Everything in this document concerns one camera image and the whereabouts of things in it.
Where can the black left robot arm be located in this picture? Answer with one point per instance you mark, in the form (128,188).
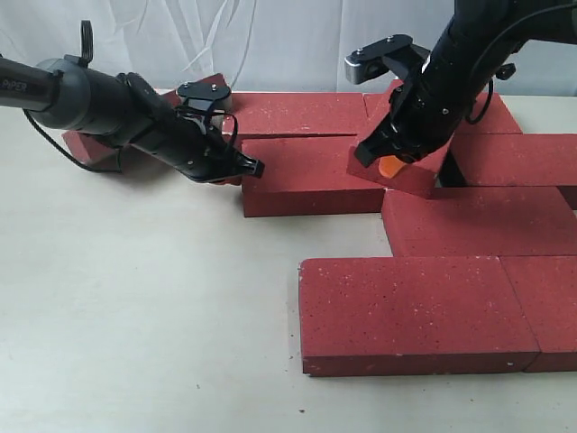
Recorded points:
(66,94)

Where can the red brick back right corner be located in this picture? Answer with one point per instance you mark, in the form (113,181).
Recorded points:
(497,120)

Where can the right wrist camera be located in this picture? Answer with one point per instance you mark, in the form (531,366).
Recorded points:
(396,54)

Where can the red brick middle right row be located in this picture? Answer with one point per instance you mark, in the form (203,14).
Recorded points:
(483,221)

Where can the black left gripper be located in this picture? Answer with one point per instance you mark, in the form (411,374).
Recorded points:
(184,138)

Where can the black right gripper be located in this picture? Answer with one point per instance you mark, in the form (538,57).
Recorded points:
(425,110)

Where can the red brick back right row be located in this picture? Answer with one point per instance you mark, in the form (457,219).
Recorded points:
(510,160)

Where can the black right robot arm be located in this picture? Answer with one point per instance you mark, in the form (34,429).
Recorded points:
(481,35)

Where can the red brick moved to row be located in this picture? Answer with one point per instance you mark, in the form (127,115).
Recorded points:
(306,176)

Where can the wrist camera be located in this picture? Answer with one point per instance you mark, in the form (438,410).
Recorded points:
(205,97)
(396,54)

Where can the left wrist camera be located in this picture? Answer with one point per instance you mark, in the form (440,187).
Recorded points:
(205,97)

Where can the white backdrop curtain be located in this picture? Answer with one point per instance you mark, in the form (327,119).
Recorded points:
(257,45)

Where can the red brick tilted on pile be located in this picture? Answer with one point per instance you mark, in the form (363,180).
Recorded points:
(418,178)

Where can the red brick row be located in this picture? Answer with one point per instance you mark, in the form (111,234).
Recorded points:
(483,221)
(510,160)

